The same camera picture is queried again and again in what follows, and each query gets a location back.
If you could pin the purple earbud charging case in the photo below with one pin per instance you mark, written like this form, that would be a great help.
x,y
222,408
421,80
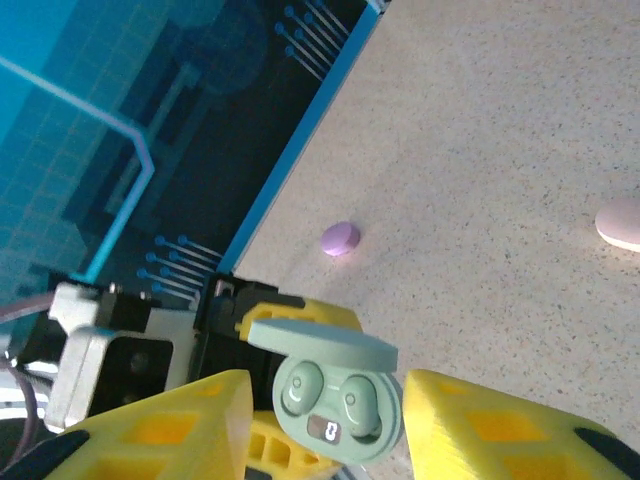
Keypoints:
x,y
340,239

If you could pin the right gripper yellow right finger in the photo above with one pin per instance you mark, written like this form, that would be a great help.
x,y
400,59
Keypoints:
x,y
500,440

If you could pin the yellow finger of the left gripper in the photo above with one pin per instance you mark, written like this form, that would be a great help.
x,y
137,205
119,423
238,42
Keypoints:
x,y
310,310
270,445

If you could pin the pink earbud charging case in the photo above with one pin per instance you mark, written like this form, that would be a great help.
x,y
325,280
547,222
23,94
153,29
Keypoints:
x,y
622,222

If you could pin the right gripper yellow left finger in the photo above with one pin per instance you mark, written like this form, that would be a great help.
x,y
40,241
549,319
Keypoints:
x,y
150,440

